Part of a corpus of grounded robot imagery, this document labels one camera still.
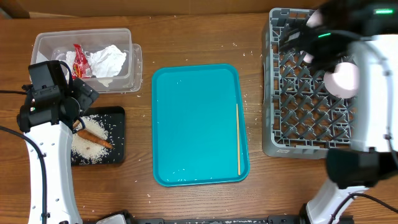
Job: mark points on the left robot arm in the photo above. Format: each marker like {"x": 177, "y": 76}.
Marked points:
{"x": 53, "y": 103}

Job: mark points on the pile of rice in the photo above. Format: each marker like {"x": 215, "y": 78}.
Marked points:
{"x": 90, "y": 145}

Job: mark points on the teal serving tray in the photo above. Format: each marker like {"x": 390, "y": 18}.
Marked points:
{"x": 194, "y": 140}

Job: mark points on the pink round plate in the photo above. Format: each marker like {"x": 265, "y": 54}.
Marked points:
{"x": 315, "y": 20}

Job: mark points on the grey dishwasher rack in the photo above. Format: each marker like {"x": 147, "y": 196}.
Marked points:
{"x": 300, "y": 119}

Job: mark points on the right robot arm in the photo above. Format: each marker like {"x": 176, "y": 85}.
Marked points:
{"x": 357, "y": 38}

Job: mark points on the pink bowl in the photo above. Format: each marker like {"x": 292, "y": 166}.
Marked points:
{"x": 344, "y": 81}

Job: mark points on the clear plastic bin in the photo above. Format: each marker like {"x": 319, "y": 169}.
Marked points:
{"x": 55, "y": 45}

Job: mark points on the white napkin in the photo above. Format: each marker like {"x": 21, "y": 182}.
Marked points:
{"x": 105, "y": 64}

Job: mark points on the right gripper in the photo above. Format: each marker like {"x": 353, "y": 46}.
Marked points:
{"x": 296, "y": 37}

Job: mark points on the wooden chopstick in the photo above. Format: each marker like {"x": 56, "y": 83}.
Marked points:
{"x": 238, "y": 141}

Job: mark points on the orange carrot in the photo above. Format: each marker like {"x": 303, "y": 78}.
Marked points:
{"x": 93, "y": 138}

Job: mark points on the red snack wrapper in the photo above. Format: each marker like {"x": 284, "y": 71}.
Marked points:
{"x": 81, "y": 67}

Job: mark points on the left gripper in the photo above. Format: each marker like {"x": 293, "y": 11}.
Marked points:
{"x": 83, "y": 94}

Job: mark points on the brown walnut food scrap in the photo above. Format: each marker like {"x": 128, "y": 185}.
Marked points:
{"x": 76, "y": 123}

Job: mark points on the black tray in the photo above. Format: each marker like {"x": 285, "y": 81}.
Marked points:
{"x": 114, "y": 118}

